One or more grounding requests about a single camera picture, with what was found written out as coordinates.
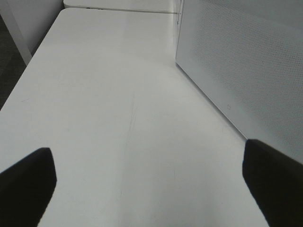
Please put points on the white microwave door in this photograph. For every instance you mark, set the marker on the white microwave door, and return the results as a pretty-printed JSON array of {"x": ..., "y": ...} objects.
[{"x": 247, "y": 57}]

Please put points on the white table leg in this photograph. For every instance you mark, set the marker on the white table leg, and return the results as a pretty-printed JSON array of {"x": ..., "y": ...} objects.
[{"x": 15, "y": 32}]

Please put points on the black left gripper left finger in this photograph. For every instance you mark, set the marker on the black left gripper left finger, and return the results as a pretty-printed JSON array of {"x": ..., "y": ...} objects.
[{"x": 26, "y": 189}]

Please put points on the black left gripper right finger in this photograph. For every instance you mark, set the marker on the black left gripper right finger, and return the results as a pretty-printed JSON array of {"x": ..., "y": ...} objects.
[{"x": 276, "y": 183}]

